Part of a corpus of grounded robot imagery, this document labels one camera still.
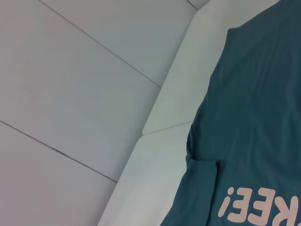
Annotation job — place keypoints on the teal T-shirt with FREE print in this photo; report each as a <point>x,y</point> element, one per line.
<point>247,106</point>

